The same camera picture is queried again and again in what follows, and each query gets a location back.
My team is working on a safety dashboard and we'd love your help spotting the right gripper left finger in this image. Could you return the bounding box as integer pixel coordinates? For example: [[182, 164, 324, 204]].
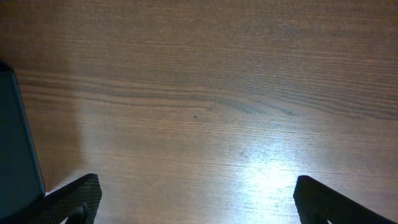
[[1, 174, 102, 224]]

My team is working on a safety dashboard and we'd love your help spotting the dark green box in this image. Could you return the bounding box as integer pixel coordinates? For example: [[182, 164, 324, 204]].
[[1, 62, 45, 219]]

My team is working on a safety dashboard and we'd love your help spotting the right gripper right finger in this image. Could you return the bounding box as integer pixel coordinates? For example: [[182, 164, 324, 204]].
[[294, 175, 396, 224]]

